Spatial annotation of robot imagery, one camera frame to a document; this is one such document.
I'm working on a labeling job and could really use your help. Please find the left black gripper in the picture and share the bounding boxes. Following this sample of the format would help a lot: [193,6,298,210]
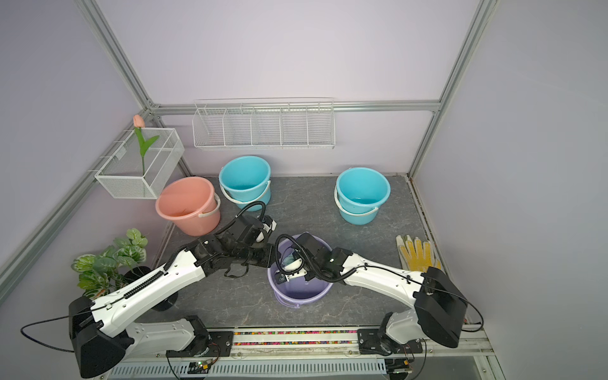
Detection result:
[234,242,282,268]

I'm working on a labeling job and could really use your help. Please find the purple plastic bucket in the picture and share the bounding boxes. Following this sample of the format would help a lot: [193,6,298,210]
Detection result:
[267,239,333,308]

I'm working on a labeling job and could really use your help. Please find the teal plastic bucket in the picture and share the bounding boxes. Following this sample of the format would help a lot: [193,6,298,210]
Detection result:
[333,167,391,226]
[218,156,272,209]

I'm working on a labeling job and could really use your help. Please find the light green microfiber cloth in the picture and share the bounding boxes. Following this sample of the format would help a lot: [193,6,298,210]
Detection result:
[282,253,297,268]

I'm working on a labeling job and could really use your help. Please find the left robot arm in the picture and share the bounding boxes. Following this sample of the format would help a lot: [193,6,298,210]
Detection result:
[69,215,276,378]

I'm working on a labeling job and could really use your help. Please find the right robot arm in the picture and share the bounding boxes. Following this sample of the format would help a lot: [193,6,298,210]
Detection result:
[275,233,468,356]

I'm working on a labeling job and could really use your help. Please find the pink plastic bucket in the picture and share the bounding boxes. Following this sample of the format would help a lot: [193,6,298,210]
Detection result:
[155,177,221,237]

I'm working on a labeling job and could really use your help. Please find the yellow white work gloves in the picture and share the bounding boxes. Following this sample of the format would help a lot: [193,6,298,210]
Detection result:
[396,235,443,272]

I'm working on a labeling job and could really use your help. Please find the potted green leafy plant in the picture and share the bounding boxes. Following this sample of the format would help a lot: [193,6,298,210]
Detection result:
[71,228,151,300]

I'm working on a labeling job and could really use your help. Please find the artificial pink tulip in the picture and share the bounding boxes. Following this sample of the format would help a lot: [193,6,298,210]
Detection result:
[133,115,159,176]

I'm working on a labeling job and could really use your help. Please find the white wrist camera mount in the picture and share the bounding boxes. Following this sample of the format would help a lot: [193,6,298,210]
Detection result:
[275,258,307,284]

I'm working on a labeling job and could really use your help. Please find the black corrugated cable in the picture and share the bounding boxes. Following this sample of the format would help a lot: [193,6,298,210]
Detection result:
[274,233,357,284]

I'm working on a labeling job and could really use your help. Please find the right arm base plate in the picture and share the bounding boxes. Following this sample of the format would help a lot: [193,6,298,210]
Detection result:
[357,328,424,356]

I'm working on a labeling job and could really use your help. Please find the rail with coloured beads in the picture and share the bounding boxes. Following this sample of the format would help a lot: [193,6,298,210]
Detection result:
[204,326,494,359]

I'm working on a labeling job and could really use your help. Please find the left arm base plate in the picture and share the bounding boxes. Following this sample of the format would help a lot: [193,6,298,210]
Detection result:
[166,330,234,358]

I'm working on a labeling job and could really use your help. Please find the white slotted cable duct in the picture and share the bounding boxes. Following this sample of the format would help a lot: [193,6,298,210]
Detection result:
[100,359,388,379]

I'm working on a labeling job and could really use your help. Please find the long white wire shelf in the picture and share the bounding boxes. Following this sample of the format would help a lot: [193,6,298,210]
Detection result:
[192,98,336,150]

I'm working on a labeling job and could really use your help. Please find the white wire basket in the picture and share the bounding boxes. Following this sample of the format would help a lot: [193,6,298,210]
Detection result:
[95,128,185,200]

